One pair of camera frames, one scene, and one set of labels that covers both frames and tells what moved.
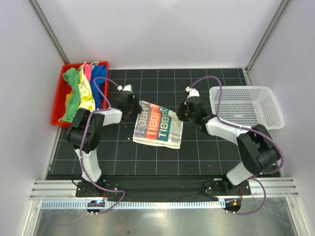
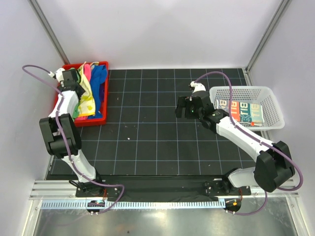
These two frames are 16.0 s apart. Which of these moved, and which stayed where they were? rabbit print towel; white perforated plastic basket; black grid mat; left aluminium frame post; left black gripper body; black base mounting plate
Moved: left black gripper body; rabbit print towel
Stayed: black base mounting plate; black grid mat; white perforated plastic basket; left aluminium frame post
